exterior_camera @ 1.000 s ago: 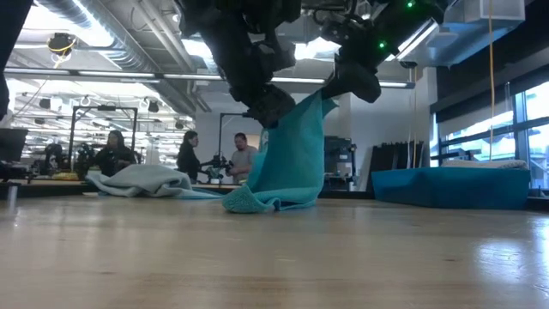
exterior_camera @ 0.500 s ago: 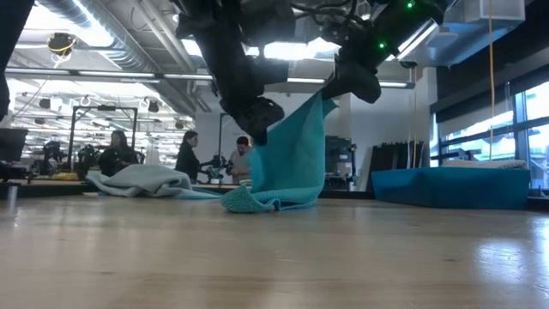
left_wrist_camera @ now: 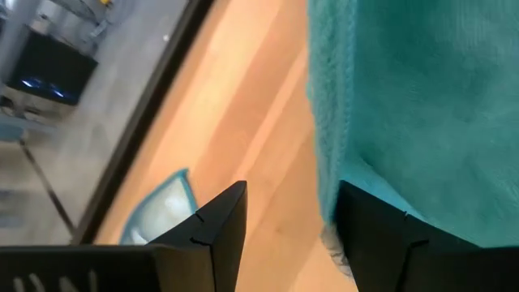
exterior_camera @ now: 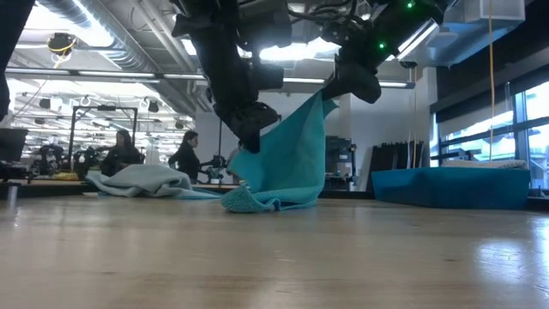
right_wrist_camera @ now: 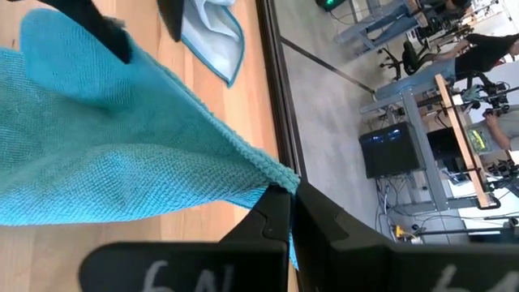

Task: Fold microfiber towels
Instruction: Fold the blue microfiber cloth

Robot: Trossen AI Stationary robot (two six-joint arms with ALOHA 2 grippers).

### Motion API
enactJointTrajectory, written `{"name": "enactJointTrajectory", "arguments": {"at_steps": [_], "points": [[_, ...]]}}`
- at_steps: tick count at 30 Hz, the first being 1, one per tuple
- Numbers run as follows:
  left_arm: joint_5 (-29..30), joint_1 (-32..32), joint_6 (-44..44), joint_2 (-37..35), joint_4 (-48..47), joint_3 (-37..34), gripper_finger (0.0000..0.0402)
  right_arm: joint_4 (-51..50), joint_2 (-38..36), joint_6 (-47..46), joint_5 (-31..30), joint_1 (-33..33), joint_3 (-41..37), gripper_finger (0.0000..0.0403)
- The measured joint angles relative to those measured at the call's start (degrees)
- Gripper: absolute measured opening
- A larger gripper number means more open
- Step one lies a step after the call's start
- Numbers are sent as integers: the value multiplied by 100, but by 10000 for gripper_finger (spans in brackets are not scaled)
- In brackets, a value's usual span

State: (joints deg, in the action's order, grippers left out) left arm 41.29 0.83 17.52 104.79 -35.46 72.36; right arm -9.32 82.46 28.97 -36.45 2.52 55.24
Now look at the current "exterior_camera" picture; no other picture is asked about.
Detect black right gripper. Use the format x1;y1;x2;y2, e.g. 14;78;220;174
321;19;387;105

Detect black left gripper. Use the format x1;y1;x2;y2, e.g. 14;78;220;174
190;36;282;155

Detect teal terry towel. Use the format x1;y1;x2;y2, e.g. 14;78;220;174
220;89;340;215

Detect light blue microfiber towel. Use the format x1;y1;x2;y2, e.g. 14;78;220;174
84;163;224;201

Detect grey waffle towel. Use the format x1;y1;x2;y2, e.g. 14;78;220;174
440;159;529;171

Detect long ceiling light strip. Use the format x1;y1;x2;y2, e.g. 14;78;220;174
0;67;162;83
162;73;415;89

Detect person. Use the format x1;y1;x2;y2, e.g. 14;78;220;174
100;129;146;178
167;130;202;185

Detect black cabinet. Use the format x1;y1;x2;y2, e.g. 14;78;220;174
324;135;358;192

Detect black folded panels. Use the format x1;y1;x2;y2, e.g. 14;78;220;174
366;140;426;194

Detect blue plastic bin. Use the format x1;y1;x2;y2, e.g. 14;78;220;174
371;166;532;210

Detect large glass window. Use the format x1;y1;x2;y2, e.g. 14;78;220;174
430;79;549;190

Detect wooden workbench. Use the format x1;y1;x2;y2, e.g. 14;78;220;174
0;176;100;188

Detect yellow black ceiling reel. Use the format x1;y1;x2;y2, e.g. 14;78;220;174
45;32;78;57

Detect black computer monitor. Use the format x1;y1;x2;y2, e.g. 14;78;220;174
0;127;29;164

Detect black robot rig frame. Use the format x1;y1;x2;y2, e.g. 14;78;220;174
217;118;224;173
67;105;139;173

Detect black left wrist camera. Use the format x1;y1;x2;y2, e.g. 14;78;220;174
256;63;285;92

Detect black aluminium table frame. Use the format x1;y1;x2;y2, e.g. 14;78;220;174
0;183;374;200

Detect silver ceiling air duct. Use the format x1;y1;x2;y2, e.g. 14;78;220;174
36;0;202;115

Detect grey metal post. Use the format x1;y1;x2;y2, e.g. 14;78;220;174
6;182;21;209

